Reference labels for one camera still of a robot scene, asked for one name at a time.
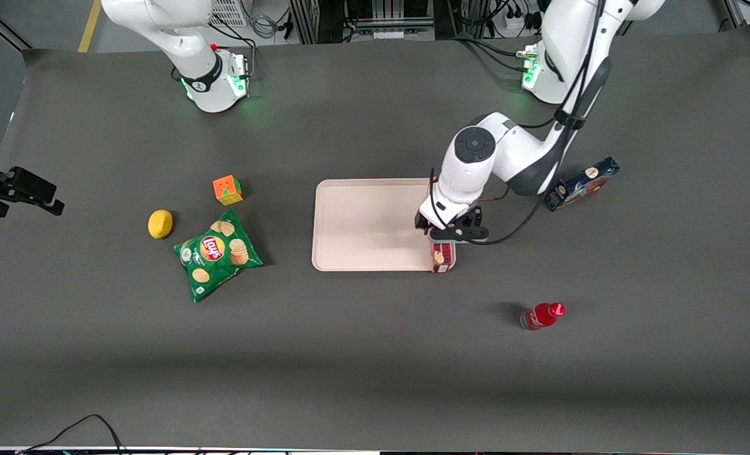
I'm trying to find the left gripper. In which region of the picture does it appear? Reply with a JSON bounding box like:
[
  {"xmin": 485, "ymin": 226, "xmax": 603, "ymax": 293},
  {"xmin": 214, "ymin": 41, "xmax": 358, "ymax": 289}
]
[{"xmin": 414, "ymin": 185, "xmax": 478, "ymax": 245}]

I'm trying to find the red tartan cookie box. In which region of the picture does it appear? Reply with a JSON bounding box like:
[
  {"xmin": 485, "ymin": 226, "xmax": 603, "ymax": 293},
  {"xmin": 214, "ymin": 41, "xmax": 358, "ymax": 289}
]
[{"xmin": 430, "ymin": 241, "xmax": 457, "ymax": 274}]

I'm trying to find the pale pink plastic tray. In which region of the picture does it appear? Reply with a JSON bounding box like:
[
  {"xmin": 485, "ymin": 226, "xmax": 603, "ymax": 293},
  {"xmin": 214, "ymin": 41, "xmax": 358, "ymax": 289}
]
[{"xmin": 311, "ymin": 178, "xmax": 457, "ymax": 272}]

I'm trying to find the dark blue cookie box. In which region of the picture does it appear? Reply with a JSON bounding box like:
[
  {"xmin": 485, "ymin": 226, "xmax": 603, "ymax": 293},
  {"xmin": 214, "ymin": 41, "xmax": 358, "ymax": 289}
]
[{"xmin": 545, "ymin": 156, "xmax": 620, "ymax": 212}]

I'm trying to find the white vented box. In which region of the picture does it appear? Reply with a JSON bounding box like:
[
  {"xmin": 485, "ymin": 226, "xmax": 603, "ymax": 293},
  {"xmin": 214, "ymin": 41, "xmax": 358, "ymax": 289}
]
[{"xmin": 208, "ymin": 0, "xmax": 253, "ymax": 28}]

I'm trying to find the yellow lemon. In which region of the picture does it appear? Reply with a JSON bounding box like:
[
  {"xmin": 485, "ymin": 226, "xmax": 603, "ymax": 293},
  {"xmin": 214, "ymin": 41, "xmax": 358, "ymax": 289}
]
[{"xmin": 148, "ymin": 209, "xmax": 174, "ymax": 240}]

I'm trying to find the dark grey table cover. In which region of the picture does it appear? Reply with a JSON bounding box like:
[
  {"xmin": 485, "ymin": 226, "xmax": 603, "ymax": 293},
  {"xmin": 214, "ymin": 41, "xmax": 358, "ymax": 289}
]
[{"xmin": 0, "ymin": 22, "xmax": 750, "ymax": 453}]

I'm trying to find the red soda bottle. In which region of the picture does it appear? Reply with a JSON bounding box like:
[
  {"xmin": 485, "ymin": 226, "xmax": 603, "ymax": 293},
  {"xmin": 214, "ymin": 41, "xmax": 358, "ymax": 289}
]
[{"xmin": 519, "ymin": 301, "xmax": 566, "ymax": 331}]

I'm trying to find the green chips bag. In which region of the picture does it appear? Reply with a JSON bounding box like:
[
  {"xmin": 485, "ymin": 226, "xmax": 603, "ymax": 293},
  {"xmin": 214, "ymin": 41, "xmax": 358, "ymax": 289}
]
[{"xmin": 172, "ymin": 210, "xmax": 264, "ymax": 303}]

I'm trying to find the orange and green puzzle cube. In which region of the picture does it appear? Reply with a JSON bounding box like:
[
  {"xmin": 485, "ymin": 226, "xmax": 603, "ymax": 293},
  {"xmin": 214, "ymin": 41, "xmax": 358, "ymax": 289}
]
[{"xmin": 212, "ymin": 174, "xmax": 245, "ymax": 207}]

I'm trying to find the white power strip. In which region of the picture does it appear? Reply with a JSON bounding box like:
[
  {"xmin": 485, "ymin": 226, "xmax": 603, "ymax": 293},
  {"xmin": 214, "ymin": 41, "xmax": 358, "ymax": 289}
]
[{"xmin": 503, "ymin": 5, "xmax": 541, "ymax": 33}]

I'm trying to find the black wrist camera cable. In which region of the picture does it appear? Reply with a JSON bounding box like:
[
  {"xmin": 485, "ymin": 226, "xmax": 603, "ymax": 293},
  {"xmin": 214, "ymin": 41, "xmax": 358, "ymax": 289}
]
[{"xmin": 430, "ymin": 0, "xmax": 607, "ymax": 246}]

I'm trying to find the black base cable bundle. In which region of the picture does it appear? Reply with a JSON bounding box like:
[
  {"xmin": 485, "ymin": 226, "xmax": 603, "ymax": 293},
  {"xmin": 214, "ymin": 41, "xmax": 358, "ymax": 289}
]
[{"xmin": 449, "ymin": 35, "xmax": 535, "ymax": 74}]

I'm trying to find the aluminium frame rack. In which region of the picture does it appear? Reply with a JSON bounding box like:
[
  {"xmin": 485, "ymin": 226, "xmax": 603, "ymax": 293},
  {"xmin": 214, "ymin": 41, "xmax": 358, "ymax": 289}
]
[{"xmin": 288, "ymin": 0, "xmax": 435, "ymax": 45}]

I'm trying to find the thin black cable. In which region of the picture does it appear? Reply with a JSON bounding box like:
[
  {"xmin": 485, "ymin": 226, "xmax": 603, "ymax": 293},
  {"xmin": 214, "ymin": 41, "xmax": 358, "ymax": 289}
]
[{"xmin": 16, "ymin": 414, "xmax": 126, "ymax": 455}]

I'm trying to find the grey coiled cable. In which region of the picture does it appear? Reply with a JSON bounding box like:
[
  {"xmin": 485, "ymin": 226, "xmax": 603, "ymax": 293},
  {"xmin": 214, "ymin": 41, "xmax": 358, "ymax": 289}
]
[{"xmin": 248, "ymin": 0, "xmax": 282, "ymax": 40}]

